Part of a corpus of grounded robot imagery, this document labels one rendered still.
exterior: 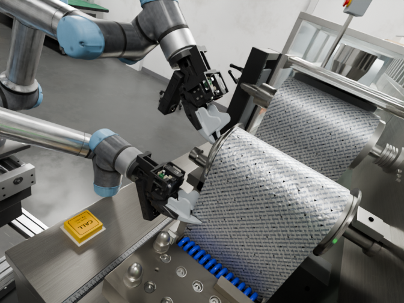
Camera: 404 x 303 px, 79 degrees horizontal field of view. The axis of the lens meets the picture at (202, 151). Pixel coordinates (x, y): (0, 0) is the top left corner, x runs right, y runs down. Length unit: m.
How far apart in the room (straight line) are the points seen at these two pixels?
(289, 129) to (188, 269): 0.41
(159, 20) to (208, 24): 3.80
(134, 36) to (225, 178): 0.37
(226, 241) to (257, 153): 0.21
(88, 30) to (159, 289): 0.50
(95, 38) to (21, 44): 0.51
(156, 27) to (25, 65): 0.59
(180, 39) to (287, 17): 3.54
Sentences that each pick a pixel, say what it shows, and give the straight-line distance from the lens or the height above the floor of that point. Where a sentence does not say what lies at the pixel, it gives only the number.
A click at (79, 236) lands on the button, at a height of 0.92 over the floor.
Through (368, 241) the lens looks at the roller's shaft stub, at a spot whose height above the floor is 1.26.
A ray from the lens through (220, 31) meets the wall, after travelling 4.29.
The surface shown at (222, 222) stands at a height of 1.14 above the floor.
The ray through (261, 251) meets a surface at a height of 1.14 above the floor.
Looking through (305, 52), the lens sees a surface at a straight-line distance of 1.45.
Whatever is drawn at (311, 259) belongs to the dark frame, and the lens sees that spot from 0.67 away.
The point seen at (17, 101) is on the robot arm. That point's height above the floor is 0.99.
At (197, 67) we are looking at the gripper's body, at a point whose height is 1.39.
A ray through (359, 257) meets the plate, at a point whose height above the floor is 1.20.
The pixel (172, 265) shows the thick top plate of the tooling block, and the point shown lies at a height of 1.03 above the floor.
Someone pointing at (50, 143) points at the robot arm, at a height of 1.06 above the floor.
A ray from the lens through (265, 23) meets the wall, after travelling 4.10.
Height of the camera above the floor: 1.51
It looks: 31 degrees down
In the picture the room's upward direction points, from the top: 21 degrees clockwise
